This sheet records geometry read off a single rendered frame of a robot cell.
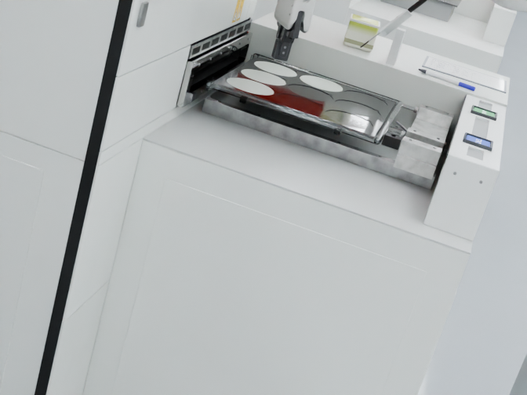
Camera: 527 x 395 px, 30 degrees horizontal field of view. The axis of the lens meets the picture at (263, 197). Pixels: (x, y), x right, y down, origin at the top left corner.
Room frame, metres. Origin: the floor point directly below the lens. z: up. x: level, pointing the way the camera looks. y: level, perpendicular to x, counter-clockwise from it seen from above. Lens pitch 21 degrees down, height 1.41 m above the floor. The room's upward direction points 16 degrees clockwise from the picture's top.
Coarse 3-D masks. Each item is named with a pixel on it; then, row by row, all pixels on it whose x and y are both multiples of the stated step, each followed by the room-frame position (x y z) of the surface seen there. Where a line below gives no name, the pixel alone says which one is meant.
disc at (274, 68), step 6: (258, 66) 2.14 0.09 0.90; (264, 66) 2.16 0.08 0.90; (270, 66) 2.18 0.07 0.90; (276, 66) 2.19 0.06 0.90; (282, 66) 2.21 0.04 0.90; (270, 72) 2.12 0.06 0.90; (276, 72) 2.13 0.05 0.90; (282, 72) 2.15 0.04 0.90; (288, 72) 2.17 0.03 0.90; (294, 72) 2.18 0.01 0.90
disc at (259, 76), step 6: (246, 72) 2.06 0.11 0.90; (252, 72) 2.07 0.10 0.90; (258, 72) 2.09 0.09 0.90; (264, 72) 2.10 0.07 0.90; (252, 78) 2.02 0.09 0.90; (258, 78) 2.03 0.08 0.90; (264, 78) 2.05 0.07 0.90; (270, 78) 2.06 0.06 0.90; (276, 78) 2.08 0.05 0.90; (270, 84) 2.02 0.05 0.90; (276, 84) 2.03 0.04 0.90; (282, 84) 2.05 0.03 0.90
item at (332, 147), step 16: (208, 96) 1.96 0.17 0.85; (208, 112) 1.94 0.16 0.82; (224, 112) 1.94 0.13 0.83; (240, 112) 1.93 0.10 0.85; (256, 128) 1.92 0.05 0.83; (272, 128) 1.92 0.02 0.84; (288, 128) 1.91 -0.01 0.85; (304, 144) 1.91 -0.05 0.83; (320, 144) 1.90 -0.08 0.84; (336, 144) 1.90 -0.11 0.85; (352, 160) 1.89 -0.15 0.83; (368, 160) 1.89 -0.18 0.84; (384, 160) 1.88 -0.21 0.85; (400, 176) 1.87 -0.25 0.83; (416, 176) 1.87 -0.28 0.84
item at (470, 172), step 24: (480, 120) 2.00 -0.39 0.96; (504, 120) 2.04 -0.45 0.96; (456, 144) 1.73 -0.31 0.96; (456, 168) 1.65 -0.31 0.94; (480, 168) 1.65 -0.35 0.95; (456, 192) 1.65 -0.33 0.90; (480, 192) 1.64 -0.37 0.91; (432, 216) 1.65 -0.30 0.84; (456, 216) 1.65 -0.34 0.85; (480, 216) 1.64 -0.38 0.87
